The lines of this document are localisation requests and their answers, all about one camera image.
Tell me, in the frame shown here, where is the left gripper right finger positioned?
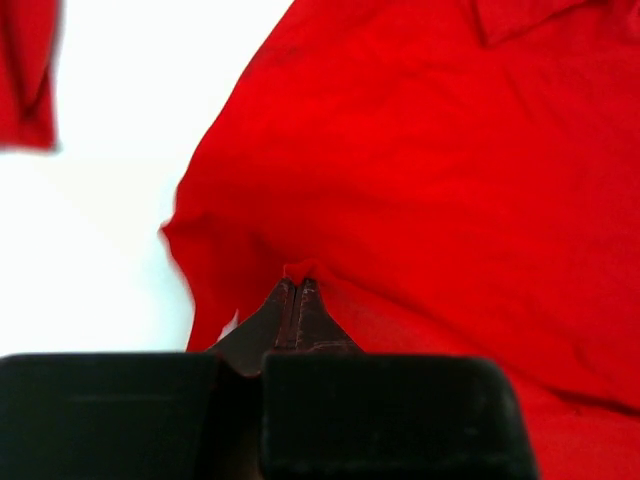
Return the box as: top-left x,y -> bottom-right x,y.
287,278 -> 363,354

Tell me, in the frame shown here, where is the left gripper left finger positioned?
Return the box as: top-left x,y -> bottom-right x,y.
206,279 -> 297,376

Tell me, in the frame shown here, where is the red t shirt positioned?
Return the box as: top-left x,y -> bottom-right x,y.
162,1 -> 639,479
0,0 -> 61,150

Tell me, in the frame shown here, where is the folded red t shirt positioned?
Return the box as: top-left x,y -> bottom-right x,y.
0,0 -> 61,150

